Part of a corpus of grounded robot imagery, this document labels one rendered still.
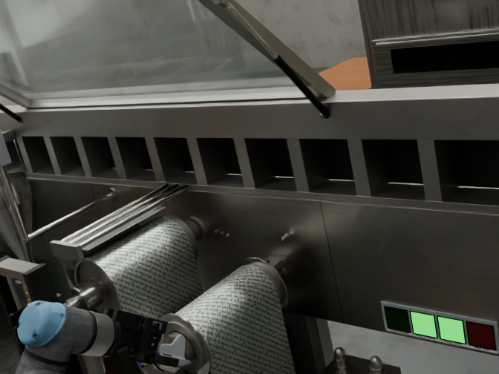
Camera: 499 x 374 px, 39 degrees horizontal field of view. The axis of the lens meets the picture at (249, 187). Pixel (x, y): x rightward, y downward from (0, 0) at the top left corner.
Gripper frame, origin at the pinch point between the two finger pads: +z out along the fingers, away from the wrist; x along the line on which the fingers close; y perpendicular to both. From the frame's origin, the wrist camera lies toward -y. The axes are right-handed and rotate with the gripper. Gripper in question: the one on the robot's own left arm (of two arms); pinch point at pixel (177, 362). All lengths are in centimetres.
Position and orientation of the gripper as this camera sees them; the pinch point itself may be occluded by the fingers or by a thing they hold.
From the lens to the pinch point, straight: 144.6
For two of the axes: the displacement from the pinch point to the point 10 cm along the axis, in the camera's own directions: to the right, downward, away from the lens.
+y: 2.4, -9.5, 2.0
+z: 6.1, 3.1, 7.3
